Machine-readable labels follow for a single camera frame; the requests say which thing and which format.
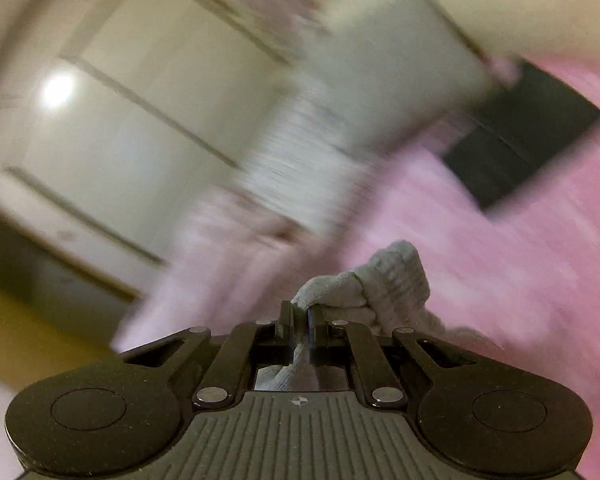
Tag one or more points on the pink floral blanket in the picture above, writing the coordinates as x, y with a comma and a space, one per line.
530, 270

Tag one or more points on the grey pants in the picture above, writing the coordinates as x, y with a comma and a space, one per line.
395, 280

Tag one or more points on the black folded pants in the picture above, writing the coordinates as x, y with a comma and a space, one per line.
525, 135

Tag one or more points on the pink folded duvet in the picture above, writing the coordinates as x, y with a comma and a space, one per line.
215, 270

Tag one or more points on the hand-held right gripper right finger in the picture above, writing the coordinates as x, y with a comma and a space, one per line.
314, 327

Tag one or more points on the cream wardrobe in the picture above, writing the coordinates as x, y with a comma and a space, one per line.
130, 135

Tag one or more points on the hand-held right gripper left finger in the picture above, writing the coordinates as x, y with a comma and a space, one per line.
286, 327

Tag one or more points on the grey pillow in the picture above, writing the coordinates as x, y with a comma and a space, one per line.
395, 60

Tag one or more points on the white striped quilt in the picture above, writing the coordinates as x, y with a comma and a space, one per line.
295, 160

